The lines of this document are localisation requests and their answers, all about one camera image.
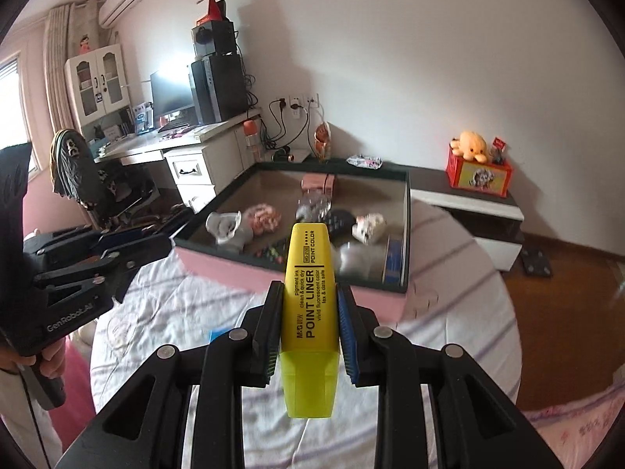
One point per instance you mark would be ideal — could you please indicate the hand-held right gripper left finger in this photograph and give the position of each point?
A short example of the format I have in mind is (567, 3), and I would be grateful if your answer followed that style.
(267, 347)

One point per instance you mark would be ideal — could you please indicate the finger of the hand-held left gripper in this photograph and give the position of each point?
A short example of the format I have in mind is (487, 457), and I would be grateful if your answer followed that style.
(112, 242)
(124, 271)

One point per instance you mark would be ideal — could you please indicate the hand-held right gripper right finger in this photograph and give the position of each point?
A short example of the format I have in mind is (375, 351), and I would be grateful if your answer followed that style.
(349, 339)

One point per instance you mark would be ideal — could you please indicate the yellow highlighter pen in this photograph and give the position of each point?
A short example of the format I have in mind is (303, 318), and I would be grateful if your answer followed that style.
(308, 303)

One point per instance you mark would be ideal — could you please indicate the blue book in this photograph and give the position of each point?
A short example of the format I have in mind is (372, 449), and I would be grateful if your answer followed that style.
(393, 260)

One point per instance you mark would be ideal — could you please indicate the black remote coloured buttons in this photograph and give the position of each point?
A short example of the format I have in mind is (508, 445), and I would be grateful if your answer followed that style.
(271, 251)

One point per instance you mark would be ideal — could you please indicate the pink storage box dark rim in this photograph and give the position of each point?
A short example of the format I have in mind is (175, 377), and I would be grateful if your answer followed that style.
(219, 264)

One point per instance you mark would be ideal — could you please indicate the beige building block figure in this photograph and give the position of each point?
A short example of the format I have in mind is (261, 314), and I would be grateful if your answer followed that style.
(369, 227)

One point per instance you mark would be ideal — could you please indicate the black calculator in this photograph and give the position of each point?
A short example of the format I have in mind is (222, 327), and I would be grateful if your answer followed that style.
(340, 222)

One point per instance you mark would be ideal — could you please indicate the pastel building block figure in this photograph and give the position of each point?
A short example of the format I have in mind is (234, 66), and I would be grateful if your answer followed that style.
(263, 219)

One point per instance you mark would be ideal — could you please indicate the pink case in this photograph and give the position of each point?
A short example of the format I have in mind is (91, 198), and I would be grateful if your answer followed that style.
(317, 183)

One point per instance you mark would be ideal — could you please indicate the person's left hand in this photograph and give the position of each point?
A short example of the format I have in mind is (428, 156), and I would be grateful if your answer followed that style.
(51, 359)

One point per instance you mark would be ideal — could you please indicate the blue card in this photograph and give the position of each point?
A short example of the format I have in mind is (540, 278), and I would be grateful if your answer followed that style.
(218, 336)

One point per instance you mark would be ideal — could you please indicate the office chair with dark jacket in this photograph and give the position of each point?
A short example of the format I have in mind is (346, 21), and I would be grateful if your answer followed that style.
(78, 166)

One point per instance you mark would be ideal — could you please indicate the round table with striped cloth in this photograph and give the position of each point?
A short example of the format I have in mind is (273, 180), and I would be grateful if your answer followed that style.
(454, 312)

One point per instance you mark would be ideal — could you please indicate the white crumpled plastic cup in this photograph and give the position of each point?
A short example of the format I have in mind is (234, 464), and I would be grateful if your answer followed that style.
(224, 225)

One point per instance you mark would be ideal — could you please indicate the white corner desk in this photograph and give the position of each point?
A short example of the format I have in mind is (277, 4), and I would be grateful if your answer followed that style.
(200, 171)

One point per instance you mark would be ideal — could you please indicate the blue desk box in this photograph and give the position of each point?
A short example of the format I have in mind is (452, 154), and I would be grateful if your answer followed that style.
(143, 118)

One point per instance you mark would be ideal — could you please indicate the white glass-door cabinet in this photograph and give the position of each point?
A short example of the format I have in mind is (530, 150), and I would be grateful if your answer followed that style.
(100, 85)

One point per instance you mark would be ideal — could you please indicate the computer monitor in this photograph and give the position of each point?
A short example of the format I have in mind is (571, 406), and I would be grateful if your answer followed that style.
(171, 95)

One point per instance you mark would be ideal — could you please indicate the window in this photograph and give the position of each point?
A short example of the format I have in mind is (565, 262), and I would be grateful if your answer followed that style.
(12, 117)

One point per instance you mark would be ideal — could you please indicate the orange cap bottle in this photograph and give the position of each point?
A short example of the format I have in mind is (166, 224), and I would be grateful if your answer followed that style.
(250, 137)

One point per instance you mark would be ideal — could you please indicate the low dark-top cabinet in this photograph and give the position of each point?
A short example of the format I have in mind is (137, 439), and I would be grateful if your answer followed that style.
(468, 210)

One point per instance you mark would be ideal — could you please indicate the patterned snack packet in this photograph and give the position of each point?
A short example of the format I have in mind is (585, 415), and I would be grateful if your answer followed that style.
(364, 161)

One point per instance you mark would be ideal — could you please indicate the black computer tower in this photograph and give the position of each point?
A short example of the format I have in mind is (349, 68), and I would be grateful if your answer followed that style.
(219, 90)

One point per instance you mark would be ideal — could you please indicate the beige curtain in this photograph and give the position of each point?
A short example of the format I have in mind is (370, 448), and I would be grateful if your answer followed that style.
(61, 58)

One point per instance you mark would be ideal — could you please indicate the orange snack bag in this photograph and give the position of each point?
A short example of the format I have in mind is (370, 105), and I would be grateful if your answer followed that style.
(323, 141)

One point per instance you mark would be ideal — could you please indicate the small doll figure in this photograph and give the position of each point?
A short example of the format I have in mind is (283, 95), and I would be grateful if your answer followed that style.
(85, 44)

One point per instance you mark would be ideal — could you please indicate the black floor scale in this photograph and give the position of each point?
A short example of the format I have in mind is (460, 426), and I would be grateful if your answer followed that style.
(536, 261)

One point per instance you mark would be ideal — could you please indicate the red printed box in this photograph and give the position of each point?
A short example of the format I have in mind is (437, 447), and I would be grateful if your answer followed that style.
(478, 178)

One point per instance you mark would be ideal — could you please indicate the black box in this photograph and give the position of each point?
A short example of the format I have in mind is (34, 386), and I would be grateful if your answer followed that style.
(215, 39)

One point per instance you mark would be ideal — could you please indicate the yellow plush toy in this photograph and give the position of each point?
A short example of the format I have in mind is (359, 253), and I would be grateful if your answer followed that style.
(471, 145)

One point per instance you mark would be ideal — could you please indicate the small red toy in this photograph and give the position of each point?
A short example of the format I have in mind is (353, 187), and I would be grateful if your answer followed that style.
(499, 151)

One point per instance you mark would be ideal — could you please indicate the pink printed bedding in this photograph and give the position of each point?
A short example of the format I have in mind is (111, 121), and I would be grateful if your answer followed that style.
(581, 430)

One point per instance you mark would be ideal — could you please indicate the red triangular box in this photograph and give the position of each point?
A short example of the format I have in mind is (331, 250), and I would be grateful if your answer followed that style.
(212, 10)

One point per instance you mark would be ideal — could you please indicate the wall power sockets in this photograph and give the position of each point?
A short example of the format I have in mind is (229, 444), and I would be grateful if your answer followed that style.
(298, 101)

